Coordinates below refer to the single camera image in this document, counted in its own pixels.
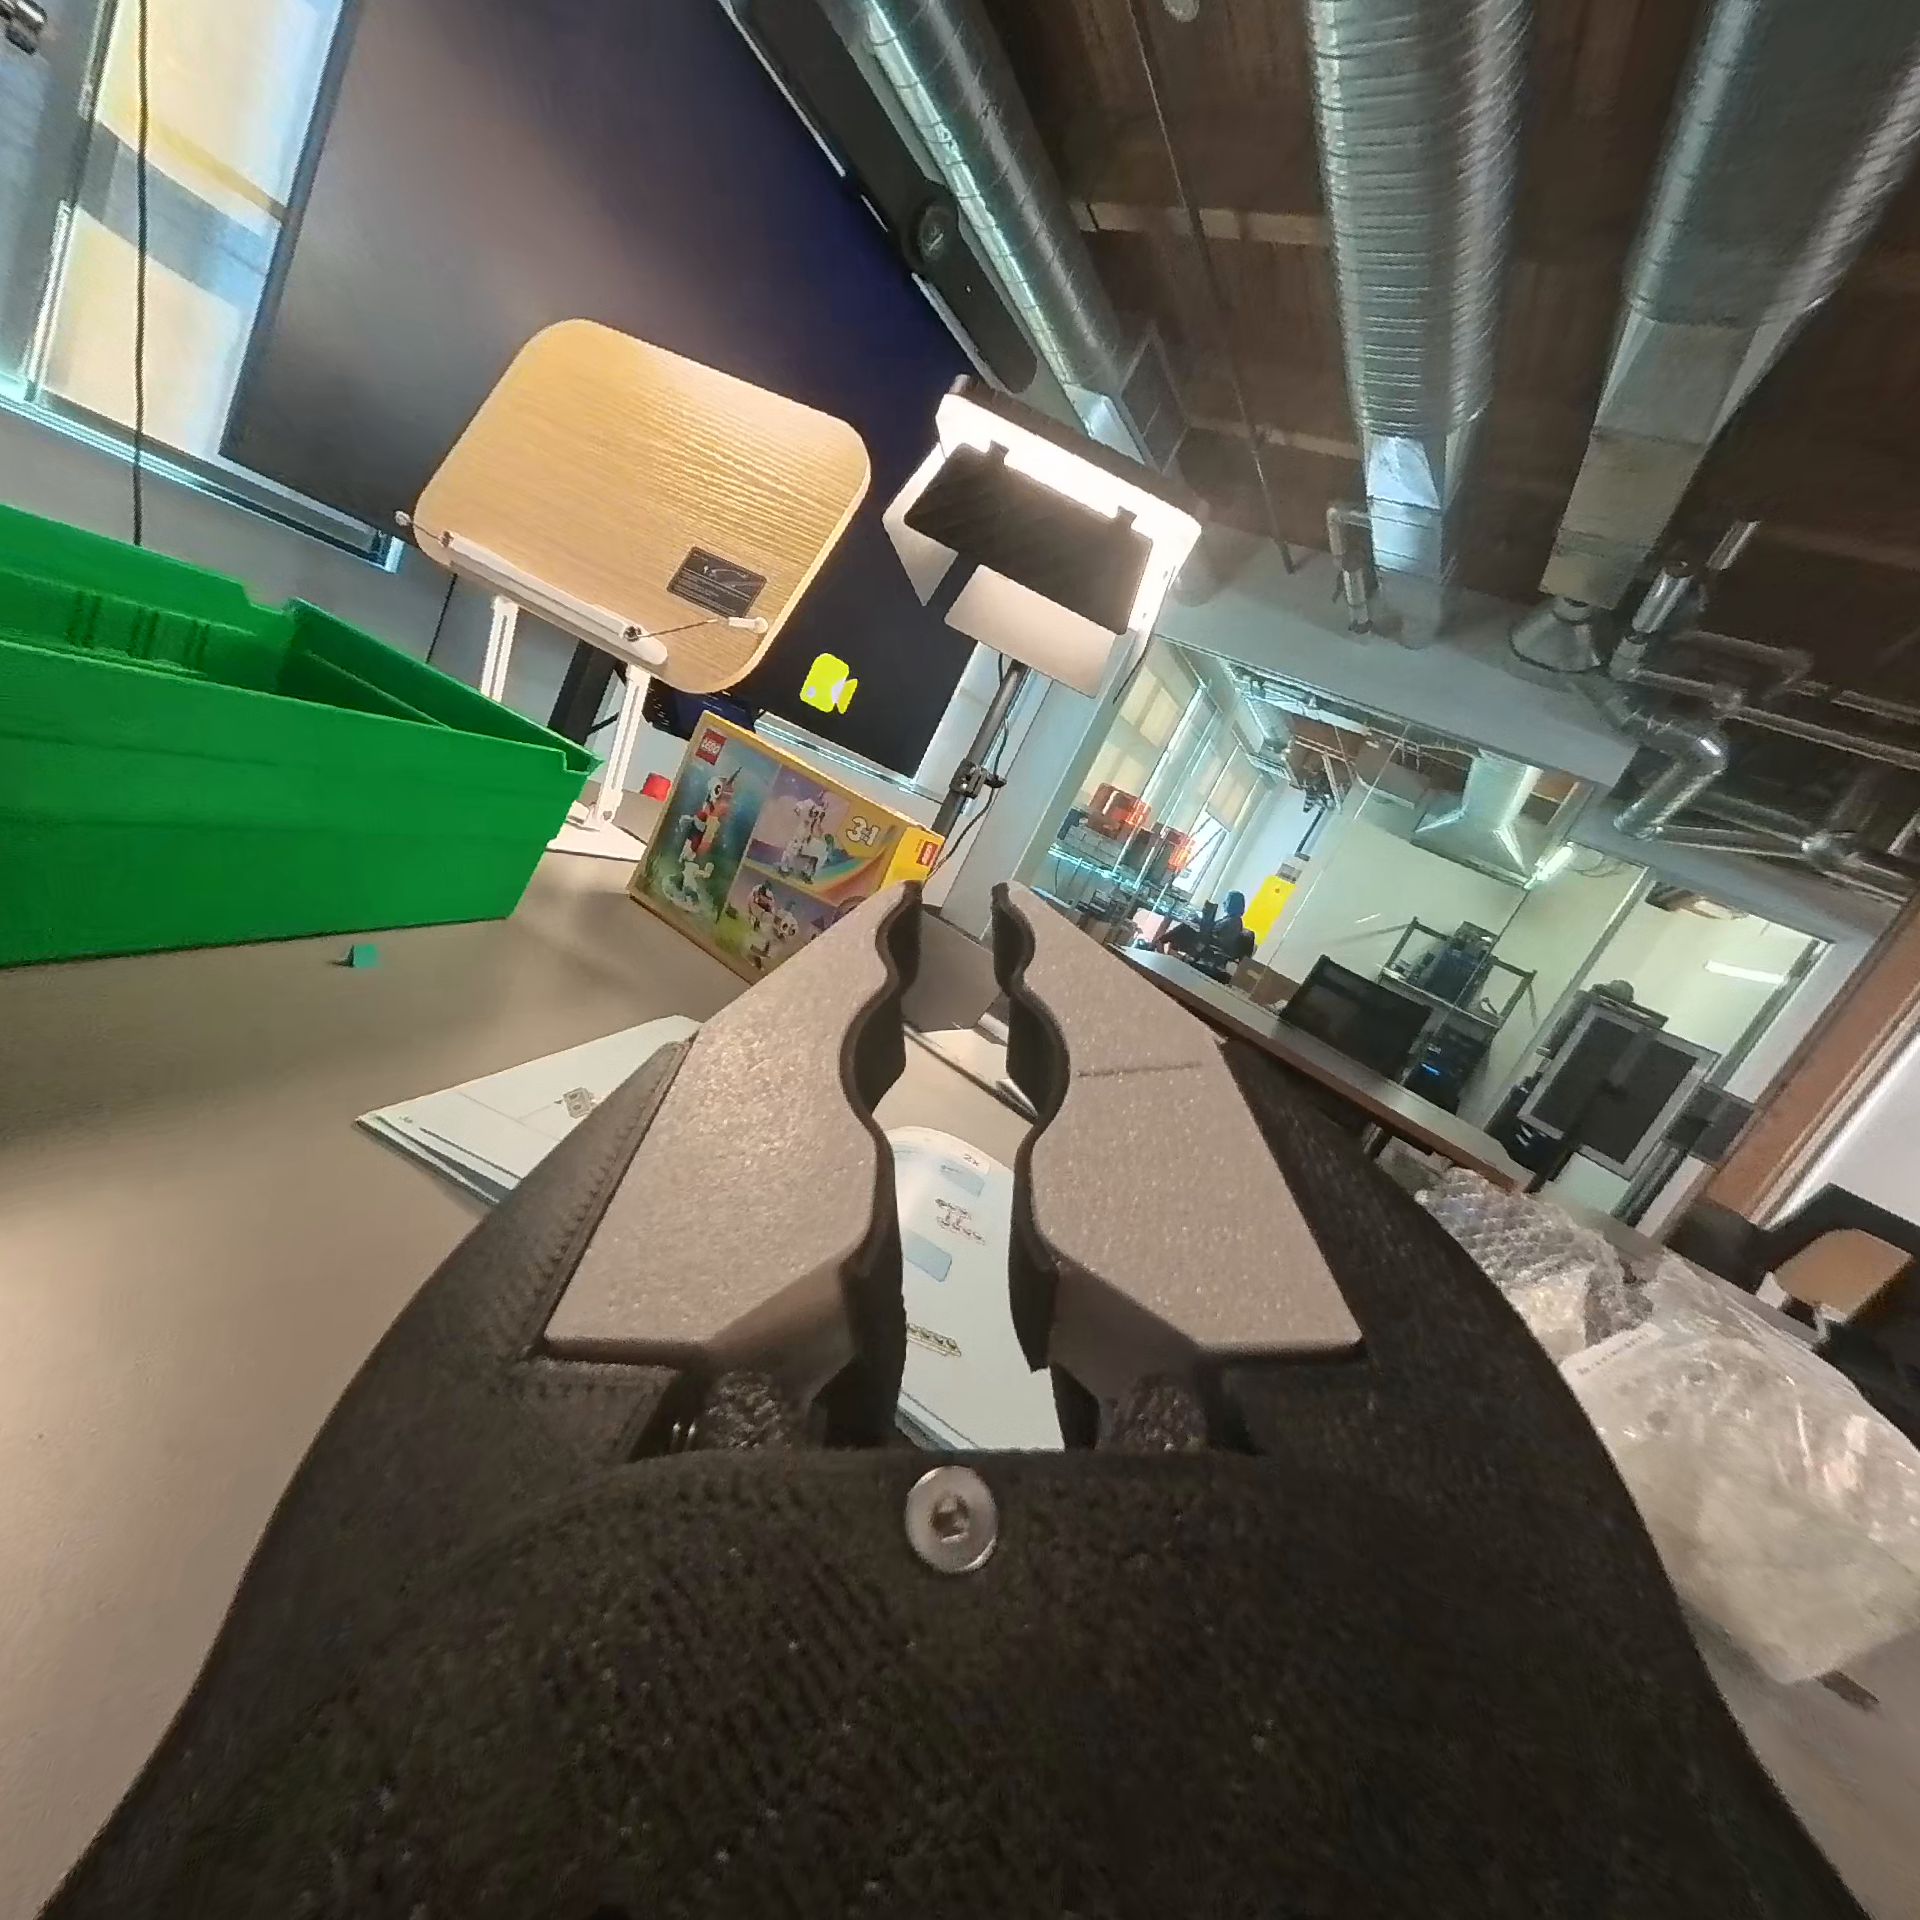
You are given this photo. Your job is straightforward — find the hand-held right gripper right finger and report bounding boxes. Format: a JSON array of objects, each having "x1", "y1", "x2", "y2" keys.
[{"x1": 991, "y1": 886, "x2": 1364, "y2": 1448}]

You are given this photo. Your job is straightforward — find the black light stand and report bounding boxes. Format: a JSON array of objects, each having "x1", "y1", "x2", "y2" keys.
[{"x1": 914, "y1": 664, "x2": 1046, "y2": 907}]

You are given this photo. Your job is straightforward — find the large glass window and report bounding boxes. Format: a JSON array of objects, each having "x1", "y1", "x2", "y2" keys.
[{"x1": 0, "y1": 0, "x2": 346, "y2": 410}]

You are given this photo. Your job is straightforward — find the dark glass-front cabinet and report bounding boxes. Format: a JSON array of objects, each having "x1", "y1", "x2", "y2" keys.
[{"x1": 1523, "y1": 996, "x2": 1720, "y2": 1179}]

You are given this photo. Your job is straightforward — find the silver ventilation duct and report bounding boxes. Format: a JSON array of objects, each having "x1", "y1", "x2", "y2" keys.
[
  {"x1": 1305, "y1": 0, "x2": 1523, "y2": 578},
  {"x1": 811, "y1": 0, "x2": 1192, "y2": 507},
  {"x1": 1550, "y1": 0, "x2": 1920, "y2": 608}
]

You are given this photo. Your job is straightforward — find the lit panel light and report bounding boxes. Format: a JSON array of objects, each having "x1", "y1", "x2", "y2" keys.
[{"x1": 881, "y1": 375, "x2": 1204, "y2": 696}]

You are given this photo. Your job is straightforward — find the large dark wall screen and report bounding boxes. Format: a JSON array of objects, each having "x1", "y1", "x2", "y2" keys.
[{"x1": 224, "y1": 0, "x2": 1051, "y2": 782}]

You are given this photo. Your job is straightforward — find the clear plastic bag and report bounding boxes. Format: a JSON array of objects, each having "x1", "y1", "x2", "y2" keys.
[{"x1": 1419, "y1": 1163, "x2": 1920, "y2": 1709}]

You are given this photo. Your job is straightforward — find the black video bar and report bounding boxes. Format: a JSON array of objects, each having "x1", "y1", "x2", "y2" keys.
[{"x1": 738, "y1": 0, "x2": 1040, "y2": 389}]

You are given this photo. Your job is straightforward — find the wooden book stand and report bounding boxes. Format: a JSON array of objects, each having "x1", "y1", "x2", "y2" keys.
[{"x1": 394, "y1": 316, "x2": 874, "y2": 863}]

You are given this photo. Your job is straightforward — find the green plastic bin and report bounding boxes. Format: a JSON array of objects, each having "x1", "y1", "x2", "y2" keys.
[{"x1": 0, "y1": 502, "x2": 602, "y2": 970}]

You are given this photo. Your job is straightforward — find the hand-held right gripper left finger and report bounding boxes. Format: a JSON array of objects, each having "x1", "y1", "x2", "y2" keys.
[{"x1": 538, "y1": 886, "x2": 925, "y2": 1454}]

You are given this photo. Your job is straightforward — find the open instruction booklet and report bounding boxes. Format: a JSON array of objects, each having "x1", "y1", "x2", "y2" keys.
[{"x1": 357, "y1": 1014, "x2": 1068, "y2": 1454}]

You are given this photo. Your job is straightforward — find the long dark background table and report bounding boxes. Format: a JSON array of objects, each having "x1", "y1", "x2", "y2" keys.
[{"x1": 1102, "y1": 936, "x2": 1555, "y2": 1193}]

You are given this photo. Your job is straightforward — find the black hanging cable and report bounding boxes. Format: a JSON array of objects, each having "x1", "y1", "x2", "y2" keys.
[{"x1": 127, "y1": 0, "x2": 155, "y2": 520}]

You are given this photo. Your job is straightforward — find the lego set box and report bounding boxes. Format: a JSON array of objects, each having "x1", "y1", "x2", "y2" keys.
[{"x1": 627, "y1": 708, "x2": 950, "y2": 993}]

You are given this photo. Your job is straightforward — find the wooden back chair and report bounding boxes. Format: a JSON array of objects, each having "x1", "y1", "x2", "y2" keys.
[{"x1": 1774, "y1": 1185, "x2": 1920, "y2": 1346}]

